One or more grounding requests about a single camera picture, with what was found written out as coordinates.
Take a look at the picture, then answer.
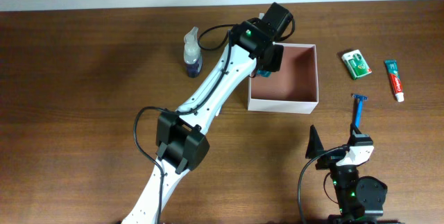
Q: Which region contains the teal mouthwash bottle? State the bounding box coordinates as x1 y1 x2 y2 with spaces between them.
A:
256 70 271 78

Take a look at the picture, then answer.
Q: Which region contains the green soap box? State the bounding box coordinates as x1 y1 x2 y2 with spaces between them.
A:
341 49 372 80

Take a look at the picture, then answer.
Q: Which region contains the red green toothpaste tube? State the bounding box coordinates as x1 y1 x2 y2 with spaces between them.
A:
384 60 404 102

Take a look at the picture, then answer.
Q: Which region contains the clear spray bottle purple liquid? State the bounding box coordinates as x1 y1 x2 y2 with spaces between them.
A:
184 26 203 78

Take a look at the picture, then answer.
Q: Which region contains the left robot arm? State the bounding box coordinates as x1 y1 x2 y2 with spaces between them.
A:
122 3 296 224

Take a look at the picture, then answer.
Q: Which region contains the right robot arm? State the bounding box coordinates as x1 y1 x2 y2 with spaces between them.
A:
305 123 388 223

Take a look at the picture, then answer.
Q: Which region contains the blue disposable razor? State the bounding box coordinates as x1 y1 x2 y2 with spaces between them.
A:
352 94 368 128

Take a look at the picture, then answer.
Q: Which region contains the white box pink interior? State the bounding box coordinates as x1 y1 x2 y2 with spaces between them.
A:
247 43 319 114

